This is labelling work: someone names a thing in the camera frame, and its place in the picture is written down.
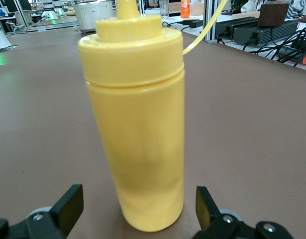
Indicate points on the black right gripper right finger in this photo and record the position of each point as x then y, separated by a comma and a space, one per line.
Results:
205, 206

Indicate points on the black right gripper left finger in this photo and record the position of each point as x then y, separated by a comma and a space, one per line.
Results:
68, 206

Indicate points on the yellow squeeze bottle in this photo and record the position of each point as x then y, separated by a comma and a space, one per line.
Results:
137, 124

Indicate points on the orange black power strip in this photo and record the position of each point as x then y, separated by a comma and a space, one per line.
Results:
295, 56

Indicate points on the black power adapter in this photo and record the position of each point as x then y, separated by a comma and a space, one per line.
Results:
192, 23

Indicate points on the black equipment box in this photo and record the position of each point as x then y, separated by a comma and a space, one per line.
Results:
264, 32

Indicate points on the cream and chrome toaster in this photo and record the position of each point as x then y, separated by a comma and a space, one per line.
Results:
93, 15

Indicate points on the tan cardboard box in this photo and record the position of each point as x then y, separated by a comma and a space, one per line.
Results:
197, 10

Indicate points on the orange drink bottle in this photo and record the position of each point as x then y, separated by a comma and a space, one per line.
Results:
185, 8

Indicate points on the clear plastic cup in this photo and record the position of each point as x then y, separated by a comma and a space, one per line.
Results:
164, 10

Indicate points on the dark wooden block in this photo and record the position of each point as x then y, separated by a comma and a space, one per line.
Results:
273, 13

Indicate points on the computer monitor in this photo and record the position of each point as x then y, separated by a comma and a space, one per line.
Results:
1, 11

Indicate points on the person in striped top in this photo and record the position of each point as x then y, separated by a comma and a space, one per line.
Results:
300, 7

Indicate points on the aluminium frame post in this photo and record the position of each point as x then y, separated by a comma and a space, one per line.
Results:
209, 20

